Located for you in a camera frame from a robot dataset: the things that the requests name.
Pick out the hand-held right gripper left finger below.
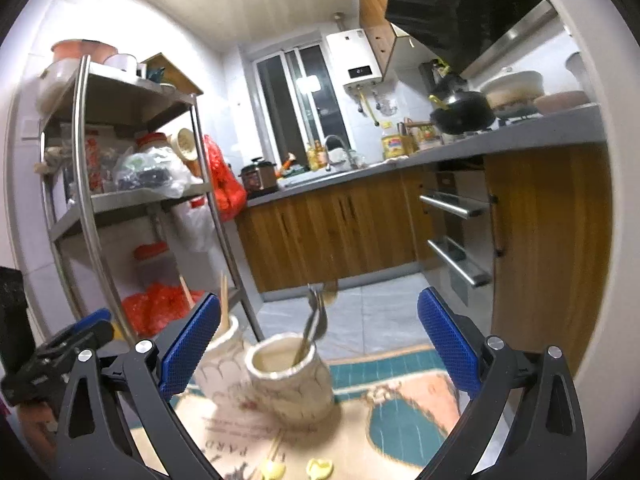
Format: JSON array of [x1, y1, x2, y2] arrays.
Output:
[[55, 292, 223, 480]]

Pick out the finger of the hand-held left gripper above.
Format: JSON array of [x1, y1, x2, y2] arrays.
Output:
[[55, 309, 113, 341], [32, 321, 116, 361]]

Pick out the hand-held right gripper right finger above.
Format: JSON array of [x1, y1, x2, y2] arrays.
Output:
[[417, 287, 588, 480]]

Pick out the wooden chopstick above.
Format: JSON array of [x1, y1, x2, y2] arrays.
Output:
[[178, 274, 196, 309], [265, 430, 285, 466], [220, 270, 230, 334]]

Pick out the white floral ceramic utensil holder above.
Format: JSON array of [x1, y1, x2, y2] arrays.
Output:
[[192, 312, 336, 429]]

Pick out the gold metal fork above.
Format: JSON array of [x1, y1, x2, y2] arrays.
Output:
[[292, 281, 341, 367]]

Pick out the person's left hand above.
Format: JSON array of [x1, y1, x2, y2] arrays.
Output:
[[17, 399, 62, 461]]

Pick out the crumpled red plastic bag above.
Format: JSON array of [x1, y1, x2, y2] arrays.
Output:
[[121, 282, 194, 339]]

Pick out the dark mesh object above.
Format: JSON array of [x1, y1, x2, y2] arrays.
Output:
[[0, 266, 27, 362]]

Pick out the large plastic jar red lid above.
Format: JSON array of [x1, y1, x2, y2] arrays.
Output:
[[133, 241, 174, 287]]

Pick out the printed teal and beige tablecloth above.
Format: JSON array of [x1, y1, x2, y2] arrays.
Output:
[[127, 342, 474, 480]]

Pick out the stainless built-in drawer unit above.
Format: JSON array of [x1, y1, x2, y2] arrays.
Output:
[[417, 170, 497, 307]]

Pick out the white plastic bag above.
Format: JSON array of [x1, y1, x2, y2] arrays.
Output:
[[181, 197, 222, 254]]

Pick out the wooden base cabinets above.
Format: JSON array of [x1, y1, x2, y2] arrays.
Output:
[[235, 142, 614, 377]]

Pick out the clear plastic bag dark contents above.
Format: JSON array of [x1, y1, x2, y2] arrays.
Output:
[[113, 152, 202, 199]]

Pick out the red printed packet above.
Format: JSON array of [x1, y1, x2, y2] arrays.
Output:
[[81, 132, 114, 194]]

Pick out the stainless steel shelf rack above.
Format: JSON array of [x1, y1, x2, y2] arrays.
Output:
[[37, 55, 266, 357]]

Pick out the hanging red plastic bag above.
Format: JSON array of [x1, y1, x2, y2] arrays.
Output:
[[201, 133, 249, 222]]

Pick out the dark electric pressure cooker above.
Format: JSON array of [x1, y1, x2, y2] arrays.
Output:
[[238, 157, 279, 197]]

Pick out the yellow plastic training chopstick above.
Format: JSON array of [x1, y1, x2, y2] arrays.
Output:
[[305, 457, 334, 479]]

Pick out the small jar red lid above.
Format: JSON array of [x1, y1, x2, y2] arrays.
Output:
[[134, 131, 171, 162]]

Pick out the yellow cooking oil bottle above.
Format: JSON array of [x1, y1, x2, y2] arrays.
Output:
[[379, 120, 405, 160]]

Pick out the group of condiment bottles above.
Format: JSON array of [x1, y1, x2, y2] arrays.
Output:
[[397, 117, 444, 154]]

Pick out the small yellow bottles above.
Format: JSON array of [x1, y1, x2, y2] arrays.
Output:
[[305, 140, 327, 171]]

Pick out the grey kitchen countertop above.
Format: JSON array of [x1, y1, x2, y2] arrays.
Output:
[[245, 102, 609, 207]]

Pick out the black wok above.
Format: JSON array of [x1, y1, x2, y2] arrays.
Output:
[[428, 90, 497, 136]]

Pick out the chrome kitchen faucet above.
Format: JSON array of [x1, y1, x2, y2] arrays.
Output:
[[323, 134, 354, 169]]

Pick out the white basin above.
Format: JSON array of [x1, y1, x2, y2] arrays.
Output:
[[40, 57, 87, 84]]

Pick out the white enamel mug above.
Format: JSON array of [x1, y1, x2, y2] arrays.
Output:
[[103, 53, 139, 75]]

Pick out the white ceramic pot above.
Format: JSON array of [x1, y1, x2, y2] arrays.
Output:
[[479, 70, 545, 111]]

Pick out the sliding glass window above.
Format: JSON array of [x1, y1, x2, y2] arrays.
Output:
[[254, 42, 347, 162]]

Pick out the wooden cutting board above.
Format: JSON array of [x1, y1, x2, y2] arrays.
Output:
[[141, 52, 204, 97]]

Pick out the pink ceramic bowl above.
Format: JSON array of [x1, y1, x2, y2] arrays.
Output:
[[532, 89, 589, 114]]

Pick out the pink plastic basin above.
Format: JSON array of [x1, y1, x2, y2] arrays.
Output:
[[50, 38, 119, 64]]

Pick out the white bowl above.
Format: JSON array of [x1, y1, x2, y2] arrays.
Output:
[[564, 52, 587, 92]]

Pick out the black steel range hood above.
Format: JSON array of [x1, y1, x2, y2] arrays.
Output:
[[384, 0, 564, 77]]

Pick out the white wall water heater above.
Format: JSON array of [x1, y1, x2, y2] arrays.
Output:
[[325, 30, 384, 93]]

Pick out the wooden wall cabinet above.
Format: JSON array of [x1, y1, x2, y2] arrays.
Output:
[[358, 0, 417, 74]]

